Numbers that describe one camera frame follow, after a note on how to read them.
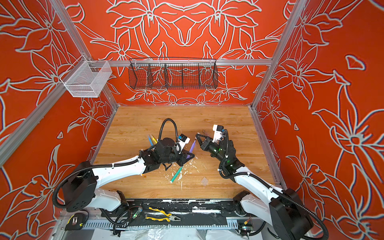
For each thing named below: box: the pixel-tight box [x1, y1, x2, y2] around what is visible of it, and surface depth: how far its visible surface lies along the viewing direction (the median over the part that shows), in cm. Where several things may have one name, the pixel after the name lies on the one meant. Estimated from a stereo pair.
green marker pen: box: [170, 166, 183, 183], surface depth 85 cm
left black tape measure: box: [65, 212, 85, 231], surface depth 69 cm
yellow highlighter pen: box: [151, 134, 158, 145], surface depth 100 cm
